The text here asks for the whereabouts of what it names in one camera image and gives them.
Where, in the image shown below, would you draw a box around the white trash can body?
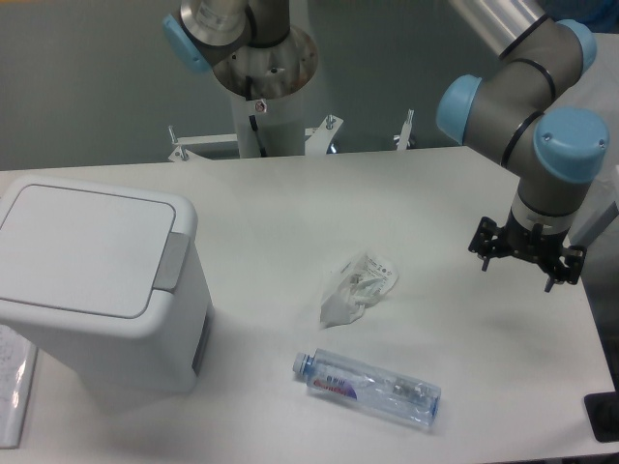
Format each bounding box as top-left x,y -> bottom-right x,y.
1,175 -> 213,392

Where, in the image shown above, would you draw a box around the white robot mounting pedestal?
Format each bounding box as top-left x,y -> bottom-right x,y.
230,91 -> 306,159

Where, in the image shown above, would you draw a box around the crumpled white plastic wrapper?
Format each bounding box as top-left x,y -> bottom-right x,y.
319,250 -> 399,328

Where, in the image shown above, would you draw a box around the white clamp bracket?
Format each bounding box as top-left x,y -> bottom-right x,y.
305,114 -> 343,157
167,125 -> 239,162

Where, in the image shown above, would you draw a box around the white clamp bracket left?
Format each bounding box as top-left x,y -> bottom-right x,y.
167,125 -> 239,162

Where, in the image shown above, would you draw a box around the clear plastic water bottle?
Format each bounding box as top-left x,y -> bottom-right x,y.
292,349 -> 441,427

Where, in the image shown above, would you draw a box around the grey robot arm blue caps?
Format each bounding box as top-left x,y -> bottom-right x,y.
436,1 -> 610,286

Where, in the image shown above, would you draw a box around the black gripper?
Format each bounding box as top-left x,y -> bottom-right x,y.
468,212 -> 587,293

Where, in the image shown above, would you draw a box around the black device at edge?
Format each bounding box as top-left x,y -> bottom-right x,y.
584,391 -> 618,443

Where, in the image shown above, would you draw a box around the grey lid push button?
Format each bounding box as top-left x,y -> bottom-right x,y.
153,232 -> 190,293

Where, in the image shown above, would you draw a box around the paper sheet in sleeve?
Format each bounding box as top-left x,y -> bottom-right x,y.
1,326 -> 38,450

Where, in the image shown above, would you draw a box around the white clamp bracket middle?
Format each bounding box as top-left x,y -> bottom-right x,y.
305,114 -> 343,157

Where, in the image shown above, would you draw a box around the metal clamp bolt right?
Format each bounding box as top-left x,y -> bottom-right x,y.
394,109 -> 415,151

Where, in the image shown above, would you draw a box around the white trash can lid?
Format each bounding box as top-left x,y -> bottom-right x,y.
1,185 -> 175,319

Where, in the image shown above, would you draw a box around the robot base joint blue cap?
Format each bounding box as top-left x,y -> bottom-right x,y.
162,0 -> 319,100

